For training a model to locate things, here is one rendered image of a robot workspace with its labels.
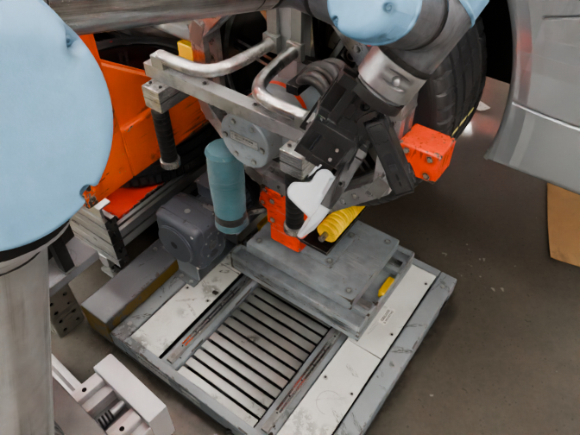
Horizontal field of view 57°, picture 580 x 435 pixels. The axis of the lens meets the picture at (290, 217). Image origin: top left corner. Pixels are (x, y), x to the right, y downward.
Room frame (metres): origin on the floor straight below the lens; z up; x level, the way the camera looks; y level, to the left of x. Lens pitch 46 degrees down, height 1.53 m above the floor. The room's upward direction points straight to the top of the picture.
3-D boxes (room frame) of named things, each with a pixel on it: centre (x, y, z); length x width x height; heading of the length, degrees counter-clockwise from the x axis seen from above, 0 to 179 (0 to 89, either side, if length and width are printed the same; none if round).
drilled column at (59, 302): (0.99, 0.76, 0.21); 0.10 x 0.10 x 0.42; 54
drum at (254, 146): (0.95, 0.03, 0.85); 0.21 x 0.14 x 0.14; 144
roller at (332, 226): (1.02, -0.16, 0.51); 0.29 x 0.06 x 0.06; 144
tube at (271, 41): (0.97, 0.14, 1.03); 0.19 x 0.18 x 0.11; 144
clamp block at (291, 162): (0.74, -0.03, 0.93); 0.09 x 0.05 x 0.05; 144
